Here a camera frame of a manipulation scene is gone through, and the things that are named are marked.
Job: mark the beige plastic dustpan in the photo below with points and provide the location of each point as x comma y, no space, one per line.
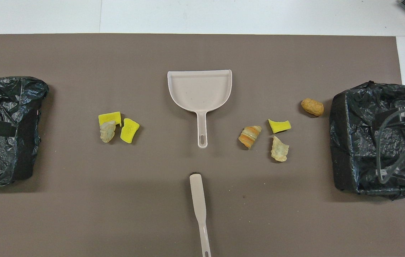
198,89

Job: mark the brown fried nugget toy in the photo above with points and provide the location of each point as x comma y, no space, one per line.
312,107

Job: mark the brown table mat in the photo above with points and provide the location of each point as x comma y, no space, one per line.
202,53

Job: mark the pale dumpling toy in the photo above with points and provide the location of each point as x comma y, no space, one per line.
279,150

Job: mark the orange striped croissant toy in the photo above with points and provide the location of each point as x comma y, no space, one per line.
249,137
107,132

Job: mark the yellow sponge piece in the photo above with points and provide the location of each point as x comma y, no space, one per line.
279,126
129,130
109,117

